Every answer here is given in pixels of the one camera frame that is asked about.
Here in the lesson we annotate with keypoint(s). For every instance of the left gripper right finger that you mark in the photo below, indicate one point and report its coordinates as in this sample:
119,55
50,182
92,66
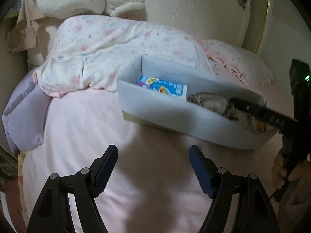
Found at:
254,211

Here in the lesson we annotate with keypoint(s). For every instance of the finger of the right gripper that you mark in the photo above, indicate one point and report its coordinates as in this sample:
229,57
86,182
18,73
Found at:
264,114

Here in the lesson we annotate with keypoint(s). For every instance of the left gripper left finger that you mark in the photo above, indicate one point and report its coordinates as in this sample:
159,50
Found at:
52,209

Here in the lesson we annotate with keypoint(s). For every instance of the plaid grey cap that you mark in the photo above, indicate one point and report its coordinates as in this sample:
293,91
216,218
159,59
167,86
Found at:
218,104

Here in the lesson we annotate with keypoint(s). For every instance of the grey fabric storage bin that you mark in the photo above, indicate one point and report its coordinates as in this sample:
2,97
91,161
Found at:
181,115

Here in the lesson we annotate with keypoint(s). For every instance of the blue bandage carton box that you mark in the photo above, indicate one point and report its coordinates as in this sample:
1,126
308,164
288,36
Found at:
169,88

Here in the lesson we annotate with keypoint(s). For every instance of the person's right hand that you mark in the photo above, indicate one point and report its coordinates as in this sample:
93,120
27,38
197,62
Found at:
300,174

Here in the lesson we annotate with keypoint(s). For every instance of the pink ruffled floral pillow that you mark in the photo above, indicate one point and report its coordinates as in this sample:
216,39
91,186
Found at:
242,64

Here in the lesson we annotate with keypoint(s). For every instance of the lavender folded blanket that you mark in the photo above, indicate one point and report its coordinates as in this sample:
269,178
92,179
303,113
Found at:
25,115

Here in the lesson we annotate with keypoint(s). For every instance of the white bed headboard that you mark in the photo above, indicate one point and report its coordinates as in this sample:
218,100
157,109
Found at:
224,20

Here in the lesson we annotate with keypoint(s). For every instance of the floral white duvet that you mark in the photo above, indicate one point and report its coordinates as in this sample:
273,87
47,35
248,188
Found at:
92,50

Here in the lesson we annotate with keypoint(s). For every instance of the beige handbag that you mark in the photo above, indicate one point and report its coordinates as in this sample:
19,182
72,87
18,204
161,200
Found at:
24,34

